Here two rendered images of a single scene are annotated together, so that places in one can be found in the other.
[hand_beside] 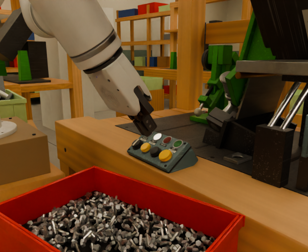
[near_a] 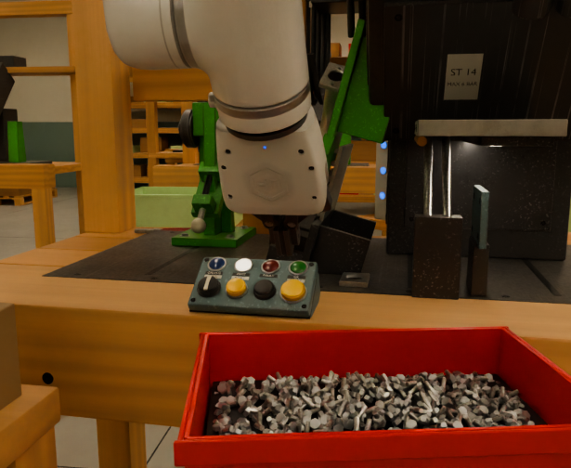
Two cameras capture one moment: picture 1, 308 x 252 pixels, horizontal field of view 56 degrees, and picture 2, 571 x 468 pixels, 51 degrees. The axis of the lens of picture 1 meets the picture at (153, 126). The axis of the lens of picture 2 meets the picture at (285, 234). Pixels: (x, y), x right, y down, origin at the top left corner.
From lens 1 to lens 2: 0.43 m
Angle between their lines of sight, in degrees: 40
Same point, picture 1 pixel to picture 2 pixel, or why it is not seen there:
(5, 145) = not seen: outside the picture
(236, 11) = (13, 40)
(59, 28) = (266, 53)
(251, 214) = not seen: hidden behind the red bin
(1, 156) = not seen: outside the picture
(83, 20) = (301, 43)
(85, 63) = (279, 121)
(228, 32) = (183, 81)
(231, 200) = (441, 324)
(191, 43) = (113, 98)
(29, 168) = not seen: outside the picture
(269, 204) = (482, 317)
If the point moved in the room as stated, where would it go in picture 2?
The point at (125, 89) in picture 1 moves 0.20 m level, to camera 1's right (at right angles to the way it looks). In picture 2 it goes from (321, 166) to (448, 160)
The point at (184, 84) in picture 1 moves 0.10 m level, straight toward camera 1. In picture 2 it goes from (102, 182) to (117, 185)
